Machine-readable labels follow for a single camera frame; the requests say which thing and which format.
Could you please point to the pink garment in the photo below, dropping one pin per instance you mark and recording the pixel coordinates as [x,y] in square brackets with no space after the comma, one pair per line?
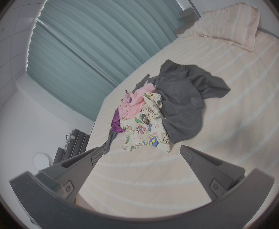
[134,101]

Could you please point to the dark grey garment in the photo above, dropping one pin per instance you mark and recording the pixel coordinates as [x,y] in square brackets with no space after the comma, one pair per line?
[182,104]

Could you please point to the grey and white bedside table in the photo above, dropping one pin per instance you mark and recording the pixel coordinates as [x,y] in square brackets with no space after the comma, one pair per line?
[186,20]

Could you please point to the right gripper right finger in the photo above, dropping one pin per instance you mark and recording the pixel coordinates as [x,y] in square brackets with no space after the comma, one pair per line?
[213,175]

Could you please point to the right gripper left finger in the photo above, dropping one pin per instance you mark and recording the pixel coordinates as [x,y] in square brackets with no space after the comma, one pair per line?
[67,175]

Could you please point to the blue-green curtain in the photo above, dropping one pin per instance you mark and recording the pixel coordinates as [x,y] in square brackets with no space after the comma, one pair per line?
[65,75]
[110,20]

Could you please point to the bed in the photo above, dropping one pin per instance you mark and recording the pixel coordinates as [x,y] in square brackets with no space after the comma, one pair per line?
[225,127]

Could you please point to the cream pillow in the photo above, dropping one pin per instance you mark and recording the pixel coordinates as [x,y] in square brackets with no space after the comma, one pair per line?
[227,25]

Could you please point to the purple garment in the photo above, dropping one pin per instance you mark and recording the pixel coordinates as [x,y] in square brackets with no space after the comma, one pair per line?
[116,124]

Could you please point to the white crumpled cloth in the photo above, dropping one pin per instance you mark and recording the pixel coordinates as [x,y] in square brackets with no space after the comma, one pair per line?
[69,139]

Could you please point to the white printed pyjama top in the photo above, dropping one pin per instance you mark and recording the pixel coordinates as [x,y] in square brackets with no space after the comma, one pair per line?
[142,127]

